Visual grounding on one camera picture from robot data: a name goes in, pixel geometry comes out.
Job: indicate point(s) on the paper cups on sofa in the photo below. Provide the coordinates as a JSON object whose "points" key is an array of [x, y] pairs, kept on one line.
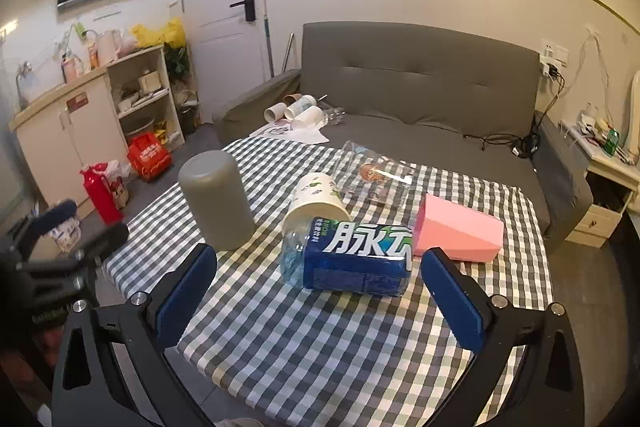
{"points": [[300, 105]]}

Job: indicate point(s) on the brown paper tube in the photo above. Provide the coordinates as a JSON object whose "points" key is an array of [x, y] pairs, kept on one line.
{"points": [[292, 98]]}

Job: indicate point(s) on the pink square cup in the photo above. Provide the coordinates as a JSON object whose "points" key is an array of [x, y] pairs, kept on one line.
{"points": [[460, 229]]}

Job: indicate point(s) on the white red plastic bag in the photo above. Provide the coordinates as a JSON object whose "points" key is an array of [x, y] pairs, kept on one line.
{"points": [[117, 184]]}

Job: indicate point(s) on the grey sofa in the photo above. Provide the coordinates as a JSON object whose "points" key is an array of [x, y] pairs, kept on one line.
{"points": [[425, 72]]}

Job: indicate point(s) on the grey checkered tablecloth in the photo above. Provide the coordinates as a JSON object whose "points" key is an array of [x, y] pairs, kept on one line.
{"points": [[325, 347]]}

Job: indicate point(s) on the plain white cup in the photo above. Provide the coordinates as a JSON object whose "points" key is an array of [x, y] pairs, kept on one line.
{"points": [[307, 118]]}

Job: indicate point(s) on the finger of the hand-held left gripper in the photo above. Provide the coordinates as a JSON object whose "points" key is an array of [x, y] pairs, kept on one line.
{"points": [[107, 239], [60, 213]]}

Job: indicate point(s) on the white wall outlet with chargers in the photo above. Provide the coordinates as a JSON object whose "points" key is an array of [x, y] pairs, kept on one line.
{"points": [[552, 57]]}

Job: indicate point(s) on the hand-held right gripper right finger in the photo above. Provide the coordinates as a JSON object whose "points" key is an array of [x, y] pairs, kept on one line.
{"points": [[452, 304]]}

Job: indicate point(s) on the grey plastic cup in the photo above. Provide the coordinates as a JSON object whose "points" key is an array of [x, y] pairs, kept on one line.
{"points": [[217, 202]]}

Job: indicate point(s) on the red fire extinguisher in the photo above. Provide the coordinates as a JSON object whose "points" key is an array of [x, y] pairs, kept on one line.
{"points": [[102, 197]]}

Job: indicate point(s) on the beige kitchen cabinet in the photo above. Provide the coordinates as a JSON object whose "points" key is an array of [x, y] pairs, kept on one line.
{"points": [[55, 132]]}

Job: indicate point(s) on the cream nightstand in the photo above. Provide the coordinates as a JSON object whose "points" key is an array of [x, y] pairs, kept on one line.
{"points": [[602, 202]]}

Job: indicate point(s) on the clear plastic bottle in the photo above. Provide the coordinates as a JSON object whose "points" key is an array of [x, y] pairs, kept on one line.
{"points": [[334, 116]]}

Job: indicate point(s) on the yellow plastic bag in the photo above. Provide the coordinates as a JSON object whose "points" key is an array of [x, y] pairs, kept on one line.
{"points": [[157, 32]]}

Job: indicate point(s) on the white packet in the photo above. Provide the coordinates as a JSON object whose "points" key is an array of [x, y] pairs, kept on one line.
{"points": [[66, 234]]}

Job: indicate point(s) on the white paper sheets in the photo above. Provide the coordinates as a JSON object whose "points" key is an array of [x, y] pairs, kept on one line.
{"points": [[305, 134]]}

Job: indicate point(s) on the black bin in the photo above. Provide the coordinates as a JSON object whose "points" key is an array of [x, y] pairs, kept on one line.
{"points": [[186, 119]]}

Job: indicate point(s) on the green bottle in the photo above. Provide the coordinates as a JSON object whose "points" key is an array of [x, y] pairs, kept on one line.
{"points": [[611, 143]]}

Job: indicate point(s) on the blue label drink bottle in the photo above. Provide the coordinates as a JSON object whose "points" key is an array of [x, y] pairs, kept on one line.
{"points": [[355, 264]]}

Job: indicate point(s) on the white open shelf unit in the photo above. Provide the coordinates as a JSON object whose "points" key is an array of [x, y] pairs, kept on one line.
{"points": [[167, 92]]}

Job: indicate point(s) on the white paper tube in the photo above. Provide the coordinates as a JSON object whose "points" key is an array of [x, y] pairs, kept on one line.
{"points": [[274, 113]]}

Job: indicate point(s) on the pink kettle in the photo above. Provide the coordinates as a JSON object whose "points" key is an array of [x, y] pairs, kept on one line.
{"points": [[107, 47]]}

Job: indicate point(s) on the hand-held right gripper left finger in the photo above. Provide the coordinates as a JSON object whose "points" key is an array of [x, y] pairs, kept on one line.
{"points": [[184, 299]]}

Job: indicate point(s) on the white paper cup green print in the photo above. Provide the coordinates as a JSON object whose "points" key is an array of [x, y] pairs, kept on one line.
{"points": [[315, 199]]}

